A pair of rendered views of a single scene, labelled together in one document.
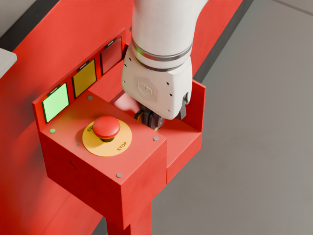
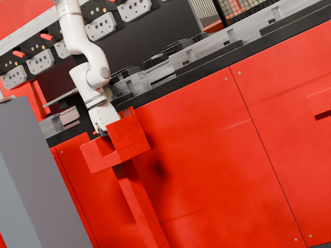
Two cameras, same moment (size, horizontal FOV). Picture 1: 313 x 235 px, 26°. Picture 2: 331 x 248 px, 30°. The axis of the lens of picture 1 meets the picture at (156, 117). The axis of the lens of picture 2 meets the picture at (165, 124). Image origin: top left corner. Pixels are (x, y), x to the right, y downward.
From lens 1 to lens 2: 2.70 m
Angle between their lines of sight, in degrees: 94
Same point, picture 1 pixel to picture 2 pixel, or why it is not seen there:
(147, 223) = (136, 205)
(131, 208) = (90, 164)
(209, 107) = not seen: outside the picture
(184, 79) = (91, 114)
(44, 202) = (167, 201)
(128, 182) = (82, 147)
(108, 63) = not seen: hidden behind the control
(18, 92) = not seen: hidden behind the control
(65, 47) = (163, 123)
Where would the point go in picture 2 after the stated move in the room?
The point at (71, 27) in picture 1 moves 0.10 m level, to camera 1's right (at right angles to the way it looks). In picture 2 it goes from (165, 115) to (162, 116)
